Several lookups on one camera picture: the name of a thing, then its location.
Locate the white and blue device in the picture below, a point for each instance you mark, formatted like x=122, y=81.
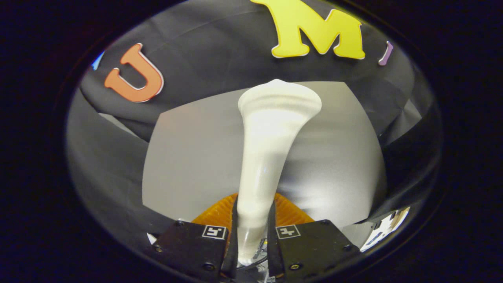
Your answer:
x=383, y=230

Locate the white garment steamer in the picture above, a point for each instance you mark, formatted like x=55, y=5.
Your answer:
x=267, y=137

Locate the black backdrop cloth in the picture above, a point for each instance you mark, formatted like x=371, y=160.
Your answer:
x=212, y=51

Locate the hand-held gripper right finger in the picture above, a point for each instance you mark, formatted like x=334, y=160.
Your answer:
x=314, y=247

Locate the grey metal cabinet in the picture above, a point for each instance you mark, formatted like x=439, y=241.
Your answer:
x=188, y=157

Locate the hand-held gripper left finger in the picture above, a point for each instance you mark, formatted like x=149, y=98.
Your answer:
x=192, y=247

